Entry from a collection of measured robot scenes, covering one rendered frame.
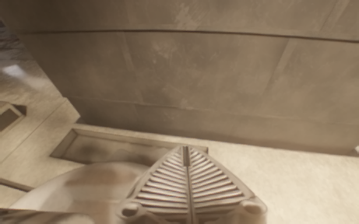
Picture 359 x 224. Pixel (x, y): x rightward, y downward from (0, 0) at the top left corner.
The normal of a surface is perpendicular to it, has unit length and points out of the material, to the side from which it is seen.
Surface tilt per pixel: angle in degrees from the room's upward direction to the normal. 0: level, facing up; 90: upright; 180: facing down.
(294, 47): 90
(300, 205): 0
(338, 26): 90
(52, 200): 73
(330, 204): 0
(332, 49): 90
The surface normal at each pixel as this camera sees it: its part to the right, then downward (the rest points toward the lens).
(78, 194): 0.00, 0.43
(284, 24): -0.16, 0.71
